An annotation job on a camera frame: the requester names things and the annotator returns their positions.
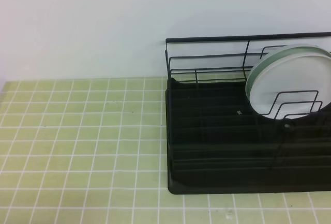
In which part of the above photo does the black drip tray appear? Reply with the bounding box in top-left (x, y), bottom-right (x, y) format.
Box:
top-left (165, 79), bottom-right (330, 195)

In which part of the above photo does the pale green plate in rack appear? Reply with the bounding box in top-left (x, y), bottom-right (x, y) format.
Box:
top-left (245, 44), bottom-right (330, 98)

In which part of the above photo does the white round plate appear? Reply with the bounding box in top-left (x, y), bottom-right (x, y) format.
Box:
top-left (246, 52), bottom-right (330, 120)

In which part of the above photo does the black wire dish rack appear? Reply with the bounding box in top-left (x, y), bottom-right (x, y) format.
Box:
top-left (164, 32), bottom-right (331, 173)

